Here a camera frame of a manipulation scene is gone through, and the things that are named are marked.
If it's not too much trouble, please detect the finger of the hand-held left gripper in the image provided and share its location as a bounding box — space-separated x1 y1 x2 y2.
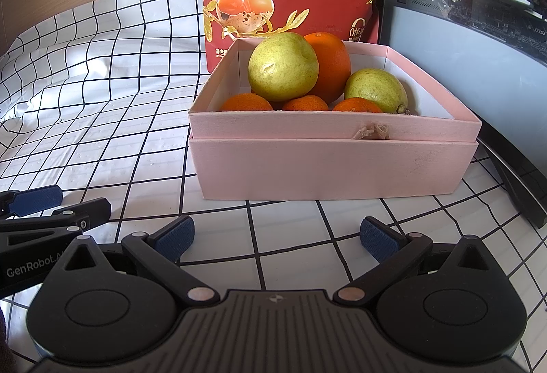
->
0 198 112 248
0 185 64 217

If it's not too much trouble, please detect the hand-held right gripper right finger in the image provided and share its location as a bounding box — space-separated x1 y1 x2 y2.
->
331 216 490 307

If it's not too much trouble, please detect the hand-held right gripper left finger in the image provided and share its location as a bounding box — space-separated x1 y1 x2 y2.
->
64 215 218 307

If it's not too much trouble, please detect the pink cardboard box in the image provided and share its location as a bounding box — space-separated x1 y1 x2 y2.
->
188 39 483 200

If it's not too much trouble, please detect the small mandarin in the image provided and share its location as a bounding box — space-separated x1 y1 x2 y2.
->
332 97 383 114
220 93 274 111
281 95 330 111

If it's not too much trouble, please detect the small green pear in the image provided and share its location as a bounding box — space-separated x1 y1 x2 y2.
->
344 69 410 115

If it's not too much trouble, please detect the large orange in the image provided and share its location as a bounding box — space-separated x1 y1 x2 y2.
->
303 32 352 104

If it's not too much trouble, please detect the large green pear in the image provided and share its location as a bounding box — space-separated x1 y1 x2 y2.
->
248 32 320 102

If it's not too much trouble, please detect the white checkered cloth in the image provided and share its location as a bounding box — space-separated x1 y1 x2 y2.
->
0 0 547 373

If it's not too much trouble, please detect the computer case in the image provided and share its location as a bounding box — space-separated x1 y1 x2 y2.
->
376 0 547 228

